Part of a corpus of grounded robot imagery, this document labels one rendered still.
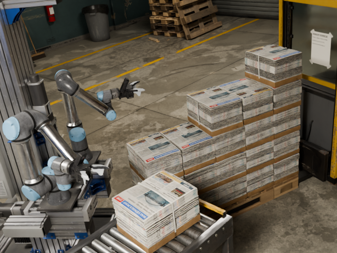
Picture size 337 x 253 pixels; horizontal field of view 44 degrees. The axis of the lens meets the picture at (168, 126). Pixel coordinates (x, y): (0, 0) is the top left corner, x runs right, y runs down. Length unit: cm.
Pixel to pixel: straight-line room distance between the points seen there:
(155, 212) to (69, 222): 82
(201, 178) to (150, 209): 117
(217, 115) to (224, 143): 26
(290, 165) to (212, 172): 85
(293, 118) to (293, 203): 76
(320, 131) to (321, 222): 94
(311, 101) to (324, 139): 37
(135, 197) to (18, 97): 96
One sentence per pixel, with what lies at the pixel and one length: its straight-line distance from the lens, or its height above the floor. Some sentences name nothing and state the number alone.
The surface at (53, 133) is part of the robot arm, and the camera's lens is 248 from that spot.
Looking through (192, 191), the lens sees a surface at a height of 102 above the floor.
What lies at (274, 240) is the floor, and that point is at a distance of 351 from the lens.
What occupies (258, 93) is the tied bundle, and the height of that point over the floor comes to 106.
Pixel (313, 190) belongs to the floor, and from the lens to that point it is 408.
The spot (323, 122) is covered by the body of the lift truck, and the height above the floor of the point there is 50.
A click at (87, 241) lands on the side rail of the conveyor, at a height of 80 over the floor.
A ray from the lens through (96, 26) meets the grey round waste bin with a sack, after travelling 989.
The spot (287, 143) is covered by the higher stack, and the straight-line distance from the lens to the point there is 373.
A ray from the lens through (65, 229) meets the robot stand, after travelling 289.
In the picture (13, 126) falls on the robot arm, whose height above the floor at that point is 143.
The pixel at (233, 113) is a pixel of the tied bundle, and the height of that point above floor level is 97.
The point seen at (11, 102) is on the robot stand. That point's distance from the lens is 275.
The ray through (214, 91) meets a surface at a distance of 340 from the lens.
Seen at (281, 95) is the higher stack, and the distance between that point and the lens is 348.
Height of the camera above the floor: 233
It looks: 26 degrees down
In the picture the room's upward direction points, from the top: 7 degrees counter-clockwise
